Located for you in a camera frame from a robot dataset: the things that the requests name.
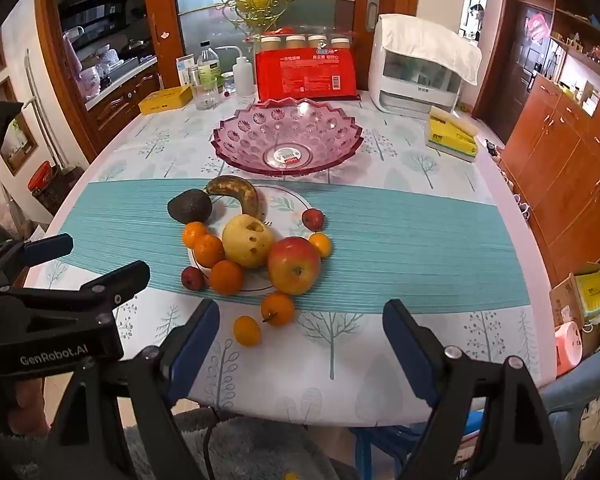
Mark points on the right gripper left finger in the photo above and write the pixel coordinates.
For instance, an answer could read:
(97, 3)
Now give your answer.
(186, 348)

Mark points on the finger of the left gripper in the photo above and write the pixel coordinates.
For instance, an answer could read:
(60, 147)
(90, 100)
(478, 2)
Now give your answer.
(115, 288)
(47, 249)

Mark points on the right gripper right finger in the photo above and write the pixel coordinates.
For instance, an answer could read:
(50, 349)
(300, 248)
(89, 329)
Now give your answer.
(417, 349)

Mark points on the orange plate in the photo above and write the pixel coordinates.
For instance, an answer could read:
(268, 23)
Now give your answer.
(226, 278)

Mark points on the orange with stem front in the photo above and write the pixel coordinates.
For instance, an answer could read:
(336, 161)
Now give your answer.
(277, 309)

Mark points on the yellow pear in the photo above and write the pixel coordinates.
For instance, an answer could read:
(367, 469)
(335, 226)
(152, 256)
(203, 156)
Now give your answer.
(247, 241)

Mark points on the red yellow apple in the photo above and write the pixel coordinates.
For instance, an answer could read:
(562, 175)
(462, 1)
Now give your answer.
(294, 265)

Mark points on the brown spotted banana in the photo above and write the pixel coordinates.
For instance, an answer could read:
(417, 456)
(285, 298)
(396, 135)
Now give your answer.
(238, 188)

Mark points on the small yellow orange front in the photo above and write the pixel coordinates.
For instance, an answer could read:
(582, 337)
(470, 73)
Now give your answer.
(247, 331)

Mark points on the dark avocado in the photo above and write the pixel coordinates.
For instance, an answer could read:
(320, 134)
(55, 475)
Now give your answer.
(190, 206)

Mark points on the small orange right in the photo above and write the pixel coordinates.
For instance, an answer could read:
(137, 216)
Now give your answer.
(322, 243)

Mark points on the red lychee right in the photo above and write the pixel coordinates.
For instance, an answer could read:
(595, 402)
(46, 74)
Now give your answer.
(313, 219)

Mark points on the white leaf print plate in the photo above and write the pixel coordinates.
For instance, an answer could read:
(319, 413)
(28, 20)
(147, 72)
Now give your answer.
(281, 210)

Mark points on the cardboard box on floor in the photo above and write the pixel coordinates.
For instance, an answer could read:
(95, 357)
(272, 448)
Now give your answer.
(577, 299)

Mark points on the yellow flat box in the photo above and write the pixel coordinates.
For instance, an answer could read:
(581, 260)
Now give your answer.
(166, 99)

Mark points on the clear glass cup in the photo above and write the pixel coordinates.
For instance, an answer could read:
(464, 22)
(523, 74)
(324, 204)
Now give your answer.
(207, 94)

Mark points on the yellow tissue box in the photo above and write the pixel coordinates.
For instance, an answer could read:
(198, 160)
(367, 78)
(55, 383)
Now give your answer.
(451, 135)

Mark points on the pink glass fruit bowl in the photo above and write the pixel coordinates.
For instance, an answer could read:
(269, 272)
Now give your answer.
(287, 138)

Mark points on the green label bottle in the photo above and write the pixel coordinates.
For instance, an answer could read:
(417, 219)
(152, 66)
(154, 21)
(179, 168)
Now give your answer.
(208, 66)

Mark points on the wooden cabinet right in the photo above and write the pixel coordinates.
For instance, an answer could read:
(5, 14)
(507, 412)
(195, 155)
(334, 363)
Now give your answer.
(553, 154)

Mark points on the white squeeze bottle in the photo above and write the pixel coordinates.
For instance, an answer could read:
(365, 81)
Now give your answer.
(243, 77)

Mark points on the white countertop appliance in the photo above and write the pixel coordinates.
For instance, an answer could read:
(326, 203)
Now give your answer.
(409, 86)

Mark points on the red paper cup package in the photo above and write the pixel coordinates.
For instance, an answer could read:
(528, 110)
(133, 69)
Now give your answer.
(324, 74)

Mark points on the white cloth on appliance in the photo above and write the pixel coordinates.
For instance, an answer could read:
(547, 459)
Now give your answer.
(414, 37)

